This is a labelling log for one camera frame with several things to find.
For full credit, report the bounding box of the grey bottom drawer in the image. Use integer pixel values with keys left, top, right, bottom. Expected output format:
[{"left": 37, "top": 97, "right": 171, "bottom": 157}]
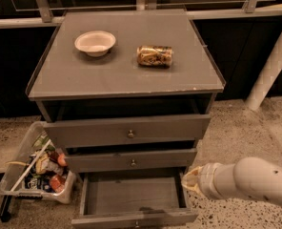
[{"left": 71, "top": 168, "right": 197, "bottom": 229}]

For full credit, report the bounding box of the grey middle drawer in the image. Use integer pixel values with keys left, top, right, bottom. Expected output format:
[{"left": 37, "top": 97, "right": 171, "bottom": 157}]
[{"left": 65, "top": 149, "right": 196, "bottom": 173}]

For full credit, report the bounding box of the grey drawer cabinet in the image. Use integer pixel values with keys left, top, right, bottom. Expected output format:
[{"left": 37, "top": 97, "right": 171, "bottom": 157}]
[{"left": 25, "top": 9, "right": 227, "bottom": 177}]

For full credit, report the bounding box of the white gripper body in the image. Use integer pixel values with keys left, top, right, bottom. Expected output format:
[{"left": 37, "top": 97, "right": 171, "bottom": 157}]
[{"left": 197, "top": 163, "right": 232, "bottom": 199}]

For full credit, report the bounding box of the white stick in bin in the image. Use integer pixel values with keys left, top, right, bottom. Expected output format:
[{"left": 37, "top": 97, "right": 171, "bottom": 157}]
[{"left": 10, "top": 140, "right": 51, "bottom": 192}]

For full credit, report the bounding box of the crushed golden drink can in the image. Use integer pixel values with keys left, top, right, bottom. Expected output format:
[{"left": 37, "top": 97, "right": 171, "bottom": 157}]
[{"left": 137, "top": 46, "right": 173, "bottom": 68}]

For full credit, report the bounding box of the grey drawer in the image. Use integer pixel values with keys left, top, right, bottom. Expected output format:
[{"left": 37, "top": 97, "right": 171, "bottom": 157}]
[
  {"left": 65, "top": 149, "right": 196, "bottom": 173},
  {"left": 71, "top": 168, "right": 197, "bottom": 229},
  {"left": 44, "top": 114, "right": 211, "bottom": 148}
]

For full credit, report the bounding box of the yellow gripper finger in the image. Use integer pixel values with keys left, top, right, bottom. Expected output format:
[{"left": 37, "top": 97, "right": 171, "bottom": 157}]
[
  {"left": 182, "top": 177, "right": 201, "bottom": 195},
  {"left": 183, "top": 166, "right": 203, "bottom": 180}
]

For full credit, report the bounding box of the red snack packet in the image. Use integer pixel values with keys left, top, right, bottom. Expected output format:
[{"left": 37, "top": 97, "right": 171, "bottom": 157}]
[{"left": 50, "top": 175, "right": 66, "bottom": 193}]

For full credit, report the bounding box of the white paper bowl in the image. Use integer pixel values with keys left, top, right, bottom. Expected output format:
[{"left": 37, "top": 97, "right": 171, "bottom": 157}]
[{"left": 74, "top": 31, "right": 116, "bottom": 57}]

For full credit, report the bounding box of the clear plastic bin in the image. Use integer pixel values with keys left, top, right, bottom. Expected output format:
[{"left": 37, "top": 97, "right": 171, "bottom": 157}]
[{"left": 0, "top": 121, "right": 76, "bottom": 204}]

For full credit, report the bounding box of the grey top drawer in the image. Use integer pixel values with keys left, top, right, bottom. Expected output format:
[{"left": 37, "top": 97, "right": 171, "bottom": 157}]
[{"left": 44, "top": 114, "right": 211, "bottom": 148}]

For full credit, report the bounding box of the white slanted support post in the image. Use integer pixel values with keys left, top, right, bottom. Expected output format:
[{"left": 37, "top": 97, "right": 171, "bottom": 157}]
[{"left": 246, "top": 32, "right": 282, "bottom": 111}]

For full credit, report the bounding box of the black tool on floor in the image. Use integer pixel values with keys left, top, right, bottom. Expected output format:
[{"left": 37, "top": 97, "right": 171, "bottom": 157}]
[{"left": 0, "top": 196, "right": 12, "bottom": 222}]

